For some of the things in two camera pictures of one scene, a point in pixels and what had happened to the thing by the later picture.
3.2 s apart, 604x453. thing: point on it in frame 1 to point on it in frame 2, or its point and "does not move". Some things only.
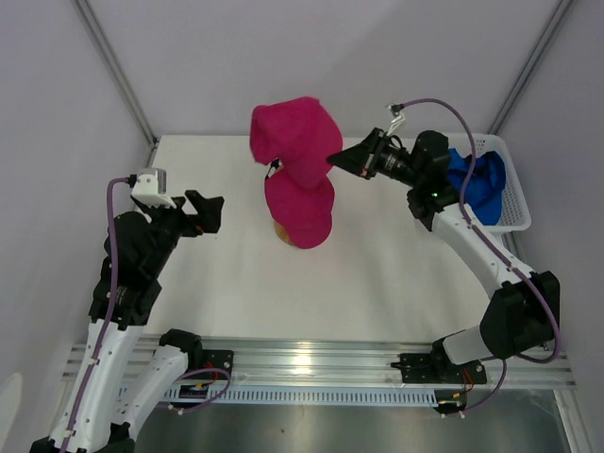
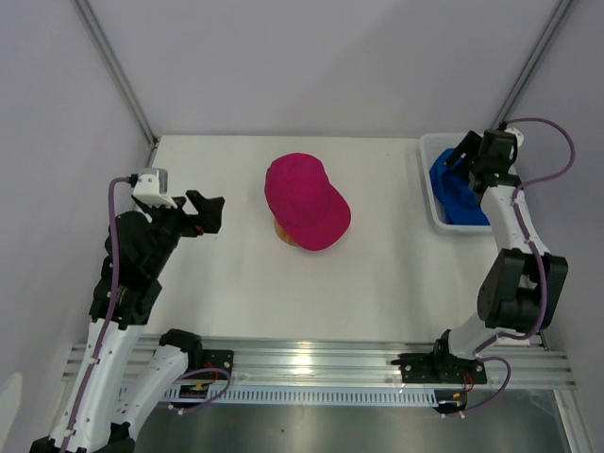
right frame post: (533, 58) does not move
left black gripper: (209, 213) does not move
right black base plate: (433, 368) does not move
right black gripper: (355, 159) to (469, 147)
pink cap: (300, 134) to (308, 209)
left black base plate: (214, 359) does not move
